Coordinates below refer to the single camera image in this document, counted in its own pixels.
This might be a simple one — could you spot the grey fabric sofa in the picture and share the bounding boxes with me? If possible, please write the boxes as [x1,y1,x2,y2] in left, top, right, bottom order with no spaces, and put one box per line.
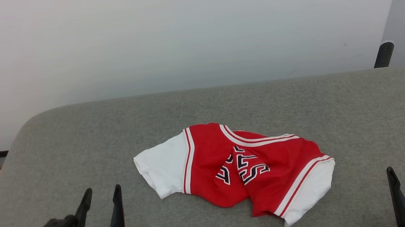
[0,52,405,227]

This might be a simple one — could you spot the red and white basketball jersey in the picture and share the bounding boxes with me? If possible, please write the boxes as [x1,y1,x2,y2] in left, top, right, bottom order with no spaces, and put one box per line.
[130,104,344,227]

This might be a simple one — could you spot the dark rounded post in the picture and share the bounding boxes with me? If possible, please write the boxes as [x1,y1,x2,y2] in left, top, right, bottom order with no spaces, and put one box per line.
[370,41,397,69]

